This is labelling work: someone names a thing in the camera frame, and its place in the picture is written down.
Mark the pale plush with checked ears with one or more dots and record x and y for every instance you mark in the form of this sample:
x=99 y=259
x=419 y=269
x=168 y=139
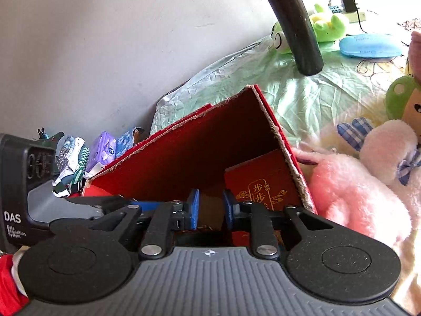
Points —
x=384 y=148

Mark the pink plush toy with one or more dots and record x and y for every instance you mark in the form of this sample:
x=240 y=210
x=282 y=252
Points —
x=348 y=191

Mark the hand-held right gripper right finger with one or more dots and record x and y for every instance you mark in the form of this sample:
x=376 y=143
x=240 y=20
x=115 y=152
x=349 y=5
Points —
x=229 y=209

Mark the doll with green hat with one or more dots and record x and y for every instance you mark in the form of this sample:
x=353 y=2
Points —
x=403 y=97

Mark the black clothes hanger clip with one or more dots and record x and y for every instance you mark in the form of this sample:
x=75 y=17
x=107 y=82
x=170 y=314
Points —
x=41 y=133

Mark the white power strip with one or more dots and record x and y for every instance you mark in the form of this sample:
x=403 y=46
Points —
x=357 y=17

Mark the black thermos bottle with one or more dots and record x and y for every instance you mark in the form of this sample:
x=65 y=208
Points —
x=291 y=23

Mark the green frog plush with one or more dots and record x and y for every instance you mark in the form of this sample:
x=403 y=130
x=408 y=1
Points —
x=329 y=23

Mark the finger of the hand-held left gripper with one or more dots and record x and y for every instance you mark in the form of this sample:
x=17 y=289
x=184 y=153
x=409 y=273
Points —
x=98 y=200

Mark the green striped clothes pile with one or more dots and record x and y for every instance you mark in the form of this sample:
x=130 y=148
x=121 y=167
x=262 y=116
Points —
x=70 y=163

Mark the light green bed sheet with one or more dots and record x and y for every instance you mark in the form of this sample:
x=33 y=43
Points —
x=296 y=95

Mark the blue oval pouch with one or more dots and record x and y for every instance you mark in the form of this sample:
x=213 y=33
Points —
x=370 y=45

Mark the blue patterned towel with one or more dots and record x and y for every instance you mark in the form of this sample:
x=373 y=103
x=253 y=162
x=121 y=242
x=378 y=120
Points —
x=126 y=140

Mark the red gold-printed envelope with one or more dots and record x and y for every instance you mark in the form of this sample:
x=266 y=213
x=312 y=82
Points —
x=259 y=184

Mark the red cardboard box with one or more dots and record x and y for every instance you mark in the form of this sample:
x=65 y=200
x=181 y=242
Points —
x=197 y=148

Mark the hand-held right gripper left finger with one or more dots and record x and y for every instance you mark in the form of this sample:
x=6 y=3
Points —
x=194 y=209

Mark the dark green sweater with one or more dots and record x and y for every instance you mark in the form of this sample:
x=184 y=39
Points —
x=52 y=137

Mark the purple tissue pack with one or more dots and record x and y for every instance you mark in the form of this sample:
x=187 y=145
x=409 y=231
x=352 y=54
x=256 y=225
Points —
x=102 y=149

